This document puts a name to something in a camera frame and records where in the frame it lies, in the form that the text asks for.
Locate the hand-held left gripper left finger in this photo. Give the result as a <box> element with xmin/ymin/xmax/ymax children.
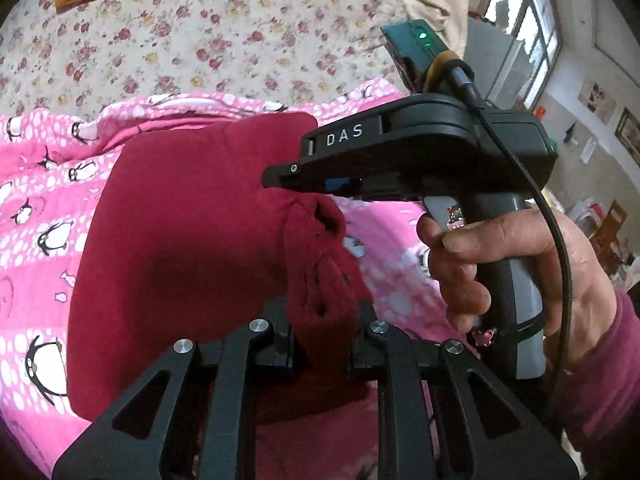
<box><xmin>52</xmin><ymin>297</ymin><xmax>297</xmax><ymax>480</ymax></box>

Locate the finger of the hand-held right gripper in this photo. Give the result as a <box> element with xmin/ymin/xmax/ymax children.
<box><xmin>261</xmin><ymin>157</ymin><xmax>417</xmax><ymax>201</ymax></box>

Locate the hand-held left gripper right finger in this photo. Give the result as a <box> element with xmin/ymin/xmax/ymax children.
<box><xmin>349</xmin><ymin>302</ymin><xmax>577</xmax><ymax>480</ymax></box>

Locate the dark red fleece garment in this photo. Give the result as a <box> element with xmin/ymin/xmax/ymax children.
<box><xmin>65</xmin><ymin>112</ymin><xmax>382</xmax><ymax>423</ymax></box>

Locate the person's right forearm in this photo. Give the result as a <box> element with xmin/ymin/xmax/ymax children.
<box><xmin>545</xmin><ymin>290</ymin><xmax>640</xmax><ymax>462</ymax></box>

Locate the person's right hand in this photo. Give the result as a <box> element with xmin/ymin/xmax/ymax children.
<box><xmin>417</xmin><ymin>208</ymin><xmax>619</xmax><ymax>375</ymax></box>

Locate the window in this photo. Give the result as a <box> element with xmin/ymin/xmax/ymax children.
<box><xmin>470</xmin><ymin>0</ymin><xmax>562</xmax><ymax>107</ymax></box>

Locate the wooden chair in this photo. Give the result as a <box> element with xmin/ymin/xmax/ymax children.
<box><xmin>592</xmin><ymin>199</ymin><xmax>629</xmax><ymax>272</ymax></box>

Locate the floral print bed quilt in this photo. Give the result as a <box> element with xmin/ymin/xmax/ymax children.
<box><xmin>0</xmin><ymin>0</ymin><xmax>417</xmax><ymax>122</ymax></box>

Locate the pink penguin print blanket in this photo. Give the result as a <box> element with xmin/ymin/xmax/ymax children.
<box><xmin>0</xmin><ymin>77</ymin><xmax>482</xmax><ymax>480</ymax></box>

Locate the wall poster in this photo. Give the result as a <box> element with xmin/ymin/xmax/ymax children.
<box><xmin>578</xmin><ymin>80</ymin><xmax>617</xmax><ymax>126</ymax></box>

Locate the framed wall picture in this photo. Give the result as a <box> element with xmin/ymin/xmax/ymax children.
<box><xmin>614</xmin><ymin>107</ymin><xmax>640</xmax><ymax>167</ymax></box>

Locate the black cable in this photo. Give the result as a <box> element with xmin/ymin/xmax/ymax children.
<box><xmin>442</xmin><ymin>57</ymin><xmax>574</xmax><ymax>431</ymax></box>

